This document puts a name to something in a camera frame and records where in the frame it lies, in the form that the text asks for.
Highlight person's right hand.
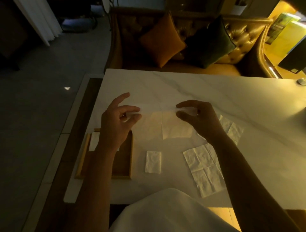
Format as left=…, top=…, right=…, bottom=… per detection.
left=176, top=100, right=228, bottom=144

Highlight person's left hand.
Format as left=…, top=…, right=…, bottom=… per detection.
left=96, top=93, right=142, bottom=151

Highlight thin white tissue sheet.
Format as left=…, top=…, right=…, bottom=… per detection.
left=127, top=103, right=200, bottom=141

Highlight person's left forearm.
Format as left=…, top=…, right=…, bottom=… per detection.
left=64, top=145, right=120, bottom=232

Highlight person's right forearm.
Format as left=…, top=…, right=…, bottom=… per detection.
left=210, top=134, right=302, bottom=232

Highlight wooden tray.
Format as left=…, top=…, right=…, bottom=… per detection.
left=75, top=128, right=134, bottom=180

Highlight small folded white tissue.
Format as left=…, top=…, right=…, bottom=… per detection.
left=145, top=151, right=162, bottom=174

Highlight unfolded creased white tissue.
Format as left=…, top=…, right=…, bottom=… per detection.
left=183, top=143, right=226, bottom=199
left=197, top=114, right=244, bottom=146

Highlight orange cushion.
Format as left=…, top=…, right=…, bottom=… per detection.
left=139, top=12, right=187, bottom=68

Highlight dark green cushion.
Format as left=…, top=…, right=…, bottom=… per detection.
left=185, top=15, right=237, bottom=69

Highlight person's white garment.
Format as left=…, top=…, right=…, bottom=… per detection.
left=109, top=188, right=240, bottom=232

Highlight golden tufted leather sofa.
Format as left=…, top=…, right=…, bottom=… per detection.
left=104, top=7, right=274, bottom=78

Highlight yellow seat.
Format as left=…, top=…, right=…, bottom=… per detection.
left=208, top=207, right=242, bottom=232

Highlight white curtain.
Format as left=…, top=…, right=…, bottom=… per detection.
left=13, top=0, right=63, bottom=47

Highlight white pot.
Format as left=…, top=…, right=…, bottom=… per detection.
left=230, top=0, right=248, bottom=16

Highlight black sign stand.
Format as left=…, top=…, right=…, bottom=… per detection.
left=277, top=35, right=306, bottom=74

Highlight green and yellow booklets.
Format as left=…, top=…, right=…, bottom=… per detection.
left=265, top=13, right=306, bottom=58

